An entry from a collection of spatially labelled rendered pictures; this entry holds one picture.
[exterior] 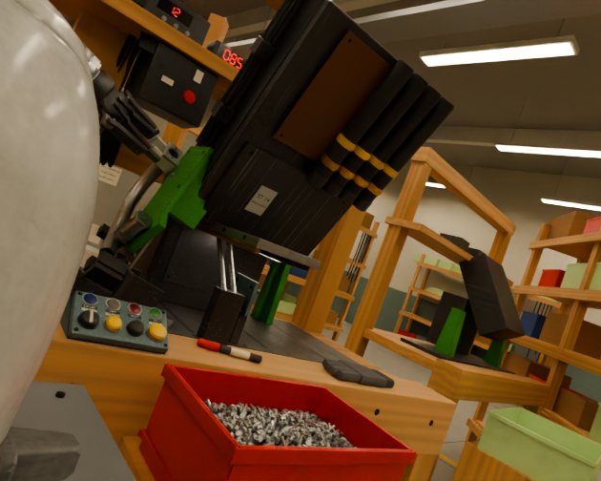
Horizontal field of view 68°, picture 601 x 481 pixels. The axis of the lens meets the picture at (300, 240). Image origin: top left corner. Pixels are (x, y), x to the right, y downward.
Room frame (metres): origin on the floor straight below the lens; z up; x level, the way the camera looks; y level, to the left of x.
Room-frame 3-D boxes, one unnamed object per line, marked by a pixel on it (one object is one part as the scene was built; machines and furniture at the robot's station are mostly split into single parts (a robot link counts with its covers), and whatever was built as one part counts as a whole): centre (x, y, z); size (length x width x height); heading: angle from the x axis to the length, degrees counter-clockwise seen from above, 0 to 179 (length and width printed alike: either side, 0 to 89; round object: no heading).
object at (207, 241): (1.24, 0.24, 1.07); 0.30 x 0.18 x 0.34; 126
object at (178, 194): (0.97, 0.27, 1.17); 0.13 x 0.12 x 0.20; 126
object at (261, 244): (1.03, 0.12, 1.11); 0.39 x 0.16 x 0.03; 36
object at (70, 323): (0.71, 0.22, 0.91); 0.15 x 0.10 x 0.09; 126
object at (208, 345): (0.86, 0.05, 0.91); 0.13 x 0.02 x 0.02; 110
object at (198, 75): (1.16, 0.46, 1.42); 0.17 x 0.12 x 0.15; 126
